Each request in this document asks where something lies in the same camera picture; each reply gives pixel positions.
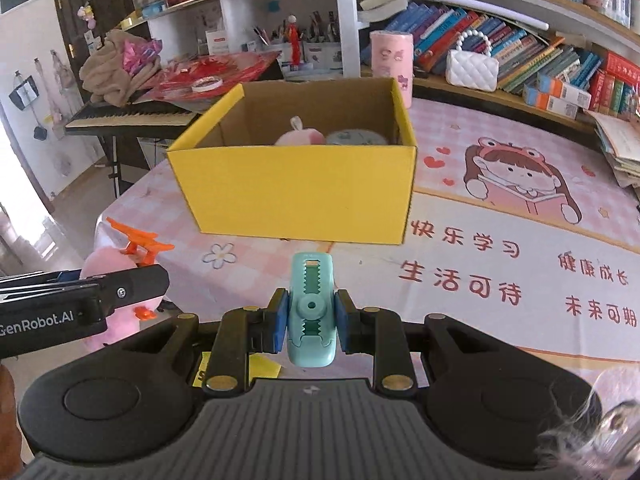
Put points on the white tape roll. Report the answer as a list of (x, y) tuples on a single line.
[(206, 84)]

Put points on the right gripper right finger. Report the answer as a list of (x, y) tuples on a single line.
[(379, 333)]

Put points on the pink cylinder container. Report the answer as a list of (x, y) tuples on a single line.
[(392, 57)]

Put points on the white quilted pearl handbag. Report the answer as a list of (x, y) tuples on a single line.
[(472, 70)]

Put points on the row of lower books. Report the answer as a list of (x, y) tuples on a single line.
[(522, 56)]

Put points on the beige plush blanket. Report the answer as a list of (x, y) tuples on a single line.
[(121, 67)]

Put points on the red figurine pen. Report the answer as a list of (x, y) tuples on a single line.
[(293, 38)]

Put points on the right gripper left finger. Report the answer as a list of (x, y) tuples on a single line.
[(240, 333)]

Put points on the red paper decoration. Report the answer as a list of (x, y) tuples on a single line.
[(173, 83)]

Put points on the red dictionary book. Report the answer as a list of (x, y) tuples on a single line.
[(621, 68)]

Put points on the orange white carton upper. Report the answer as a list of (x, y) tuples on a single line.
[(564, 91)]

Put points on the white bookshelf frame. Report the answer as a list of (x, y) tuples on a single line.
[(180, 27)]

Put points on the teal plastic clip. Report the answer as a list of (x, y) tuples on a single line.
[(312, 331)]

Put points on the black piano keyboard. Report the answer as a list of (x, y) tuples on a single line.
[(151, 119)]

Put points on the yellow cardboard box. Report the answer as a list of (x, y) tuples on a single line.
[(257, 163)]

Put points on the orange white carton lower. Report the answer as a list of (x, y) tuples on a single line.
[(543, 101)]

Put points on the pink cartoon table mat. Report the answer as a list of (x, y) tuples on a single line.
[(565, 289)]

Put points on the orange white carton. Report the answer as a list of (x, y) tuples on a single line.
[(564, 91), (543, 101)]

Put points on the pink plush pig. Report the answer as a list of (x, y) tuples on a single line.
[(133, 296)]

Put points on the stack of papers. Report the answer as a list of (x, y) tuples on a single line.
[(619, 139)]

